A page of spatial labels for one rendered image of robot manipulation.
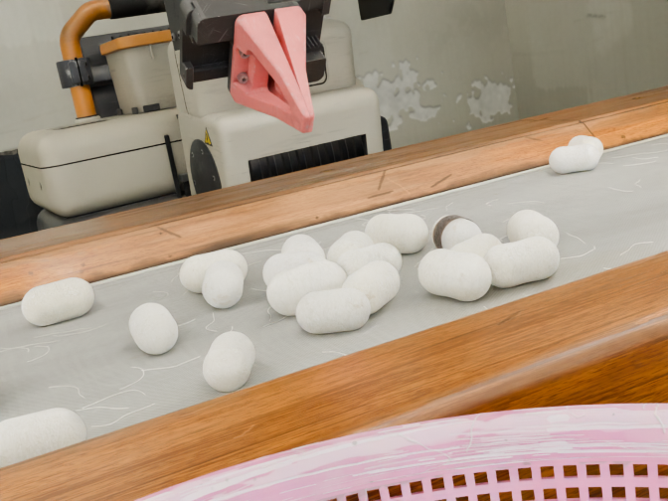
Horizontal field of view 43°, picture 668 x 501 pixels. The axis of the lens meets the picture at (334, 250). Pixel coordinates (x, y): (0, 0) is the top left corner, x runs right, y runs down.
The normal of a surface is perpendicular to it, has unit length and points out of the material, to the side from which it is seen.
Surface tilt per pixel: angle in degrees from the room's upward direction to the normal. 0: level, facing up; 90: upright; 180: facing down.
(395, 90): 90
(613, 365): 90
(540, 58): 90
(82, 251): 45
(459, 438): 75
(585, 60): 90
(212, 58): 131
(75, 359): 0
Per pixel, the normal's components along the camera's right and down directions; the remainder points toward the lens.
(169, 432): -0.17, -0.96
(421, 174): 0.17, -0.58
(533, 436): -0.25, 0.00
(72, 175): 0.47, 0.12
